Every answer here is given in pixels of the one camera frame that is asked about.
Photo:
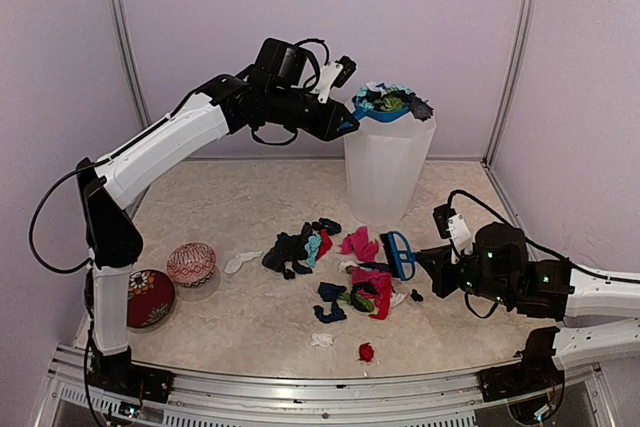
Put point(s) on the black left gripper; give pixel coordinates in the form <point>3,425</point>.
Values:
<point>329,128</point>

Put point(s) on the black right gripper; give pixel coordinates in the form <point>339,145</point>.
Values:
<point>439,270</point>

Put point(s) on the blue dustpan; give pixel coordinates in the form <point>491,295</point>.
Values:
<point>384,108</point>

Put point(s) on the blue hand brush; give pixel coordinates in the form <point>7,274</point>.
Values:
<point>400,258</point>

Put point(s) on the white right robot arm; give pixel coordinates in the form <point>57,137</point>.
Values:
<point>596,313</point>

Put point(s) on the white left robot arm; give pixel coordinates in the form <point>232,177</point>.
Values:
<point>285,86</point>

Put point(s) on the white translucent plastic bin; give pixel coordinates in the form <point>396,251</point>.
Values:
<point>383,163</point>

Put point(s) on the red paper scrap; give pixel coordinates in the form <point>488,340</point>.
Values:
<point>325,245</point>

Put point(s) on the green black paper scrap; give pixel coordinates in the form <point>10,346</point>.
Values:
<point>360,299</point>

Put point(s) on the small red paper ball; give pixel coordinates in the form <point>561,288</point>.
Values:
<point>366,352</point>

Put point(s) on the navy curled paper scrap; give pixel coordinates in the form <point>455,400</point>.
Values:
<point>330,295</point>

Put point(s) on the white crumpled paper scrap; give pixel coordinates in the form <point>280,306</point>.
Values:
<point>322,340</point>

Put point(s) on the red white patterned bowl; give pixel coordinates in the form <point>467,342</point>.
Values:
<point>191,265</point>

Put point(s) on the dark red floral bowl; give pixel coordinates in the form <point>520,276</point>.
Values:
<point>151,295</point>

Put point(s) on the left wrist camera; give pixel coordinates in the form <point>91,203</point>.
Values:
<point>334,75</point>

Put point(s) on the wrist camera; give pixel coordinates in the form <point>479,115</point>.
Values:
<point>452,226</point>
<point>334,75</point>

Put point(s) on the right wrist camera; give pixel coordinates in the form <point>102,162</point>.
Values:
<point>452,226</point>

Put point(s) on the aluminium corner post right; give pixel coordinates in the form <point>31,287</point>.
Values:
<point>514,67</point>

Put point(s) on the aluminium corner post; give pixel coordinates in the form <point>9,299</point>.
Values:
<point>514,67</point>
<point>125,47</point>

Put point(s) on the aluminium corner post left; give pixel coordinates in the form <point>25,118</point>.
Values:
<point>125,47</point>

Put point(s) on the aluminium front rail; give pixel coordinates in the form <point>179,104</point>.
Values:
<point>208,399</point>

